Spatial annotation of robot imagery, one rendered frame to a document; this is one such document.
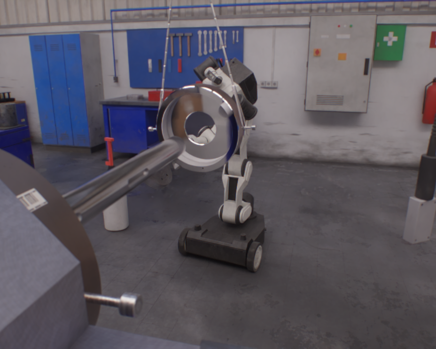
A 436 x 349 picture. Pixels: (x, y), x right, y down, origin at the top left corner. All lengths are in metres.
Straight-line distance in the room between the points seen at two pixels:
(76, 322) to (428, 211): 0.92
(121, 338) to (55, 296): 0.08
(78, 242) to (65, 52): 5.60
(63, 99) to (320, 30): 3.86
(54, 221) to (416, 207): 0.88
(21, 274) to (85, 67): 5.65
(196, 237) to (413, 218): 1.78
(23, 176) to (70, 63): 5.52
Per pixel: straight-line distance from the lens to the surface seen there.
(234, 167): 2.67
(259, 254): 2.62
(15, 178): 0.50
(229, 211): 2.69
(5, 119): 4.27
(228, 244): 2.52
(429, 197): 1.09
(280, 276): 2.56
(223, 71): 2.40
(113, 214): 3.17
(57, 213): 0.49
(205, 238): 2.59
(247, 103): 2.20
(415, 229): 1.10
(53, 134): 6.38
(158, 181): 1.66
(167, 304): 2.31
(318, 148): 5.46
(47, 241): 0.38
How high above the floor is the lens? 1.37
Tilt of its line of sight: 17 degrees down
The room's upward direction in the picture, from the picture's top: straight up
